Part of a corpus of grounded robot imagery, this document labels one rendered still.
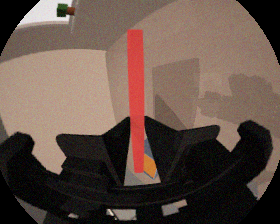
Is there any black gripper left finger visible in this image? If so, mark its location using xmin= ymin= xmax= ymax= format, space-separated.
xmin=55 ymin=117 xmax=131 ymax=186

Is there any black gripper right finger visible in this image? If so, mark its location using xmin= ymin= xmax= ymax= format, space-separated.
xmin=145 ymin=116 xmax=220 ymax=183

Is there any red lid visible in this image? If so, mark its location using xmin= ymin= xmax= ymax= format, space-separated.
xmin=127 ymin=30 xmax=145 ymax=173

